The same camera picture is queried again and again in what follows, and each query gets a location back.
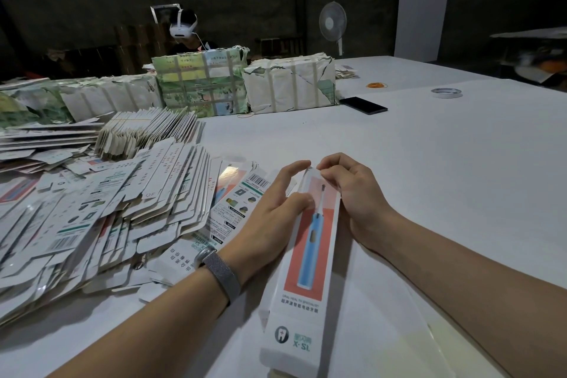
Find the person's left hand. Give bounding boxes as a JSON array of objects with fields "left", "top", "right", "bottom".
[{"left": 217, "top": 159, "right": 315, "bottom": 284}]

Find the person's right hand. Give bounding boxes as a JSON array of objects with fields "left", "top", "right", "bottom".
[{"left": 316, "top": 152, "right": 400, "bottom": 255}]

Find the toothbrush carton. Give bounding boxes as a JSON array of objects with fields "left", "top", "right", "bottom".
[{"left": 259, "top": 167, "right": 342, "bottom": 378}]

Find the fanned stack of white cartons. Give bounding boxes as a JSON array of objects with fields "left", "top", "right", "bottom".
[{"left": 93, "top": 107, "right": 205, "bottom": 159}]

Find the pile of cartons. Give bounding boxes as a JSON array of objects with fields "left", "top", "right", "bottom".
[{"left": 0, "top": 112, "right": 271, "bottom": 325}]

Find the person's left forearm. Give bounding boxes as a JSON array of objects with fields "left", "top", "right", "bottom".
[{"left": 48, "top": 271, "right": 233, "bottom": 378}]

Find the person's right forearm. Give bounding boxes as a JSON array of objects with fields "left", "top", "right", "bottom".
[{"left": 376, "top": 214, "right": 567, "bottom": 378}]

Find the grey band wristwatch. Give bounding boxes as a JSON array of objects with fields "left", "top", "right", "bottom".
[{"left": 198, "top": 249, "right": 243, "bottom": 306}]

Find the black smartphone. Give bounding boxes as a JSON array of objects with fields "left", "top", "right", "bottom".
[{"left": 339, "top": 96, "right": 389, "bottom": 116}]

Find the white tape roll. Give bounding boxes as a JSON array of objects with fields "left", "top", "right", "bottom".
[{"left": 431, "top": 86, "right": 464, "bottom": 99}]

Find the green printed wrapped bundle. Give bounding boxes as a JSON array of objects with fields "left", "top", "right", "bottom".
[{"left": 151, "top": 45, "right": 252, "bottom": 118}]

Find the dark wooden chair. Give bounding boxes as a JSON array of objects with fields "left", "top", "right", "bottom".
[{"left": 257, "top": 35, "right": 305, "bottom": 56}]

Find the white standing fan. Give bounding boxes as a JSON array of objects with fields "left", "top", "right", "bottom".
[{"left": 319, "top": 1, "right": 348, "bottom": 58}]

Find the white board panel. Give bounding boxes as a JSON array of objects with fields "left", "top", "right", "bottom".
[{"left": 394, "top": 0, "right": 455, "bottom": 63}]

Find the cluttered side table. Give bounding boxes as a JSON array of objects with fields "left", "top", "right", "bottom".
[{"left": 490, "top": 26, "right": 567, "bottom": 91}]

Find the row of white wrapped bundles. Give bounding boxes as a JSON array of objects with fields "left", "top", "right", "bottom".
[{"left": 0, "top": 73, "right": 163, "bottom": 125}]

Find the white strapped wrapped bundle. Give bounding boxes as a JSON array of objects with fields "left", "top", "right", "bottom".
[{"left": 242, "top": 53, "right": 338, "bottom": 115}]

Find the white head-mounted camera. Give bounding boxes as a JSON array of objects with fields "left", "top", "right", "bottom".
[{"left": 151, "top": 4, "right": 198, "bottom": 38}]

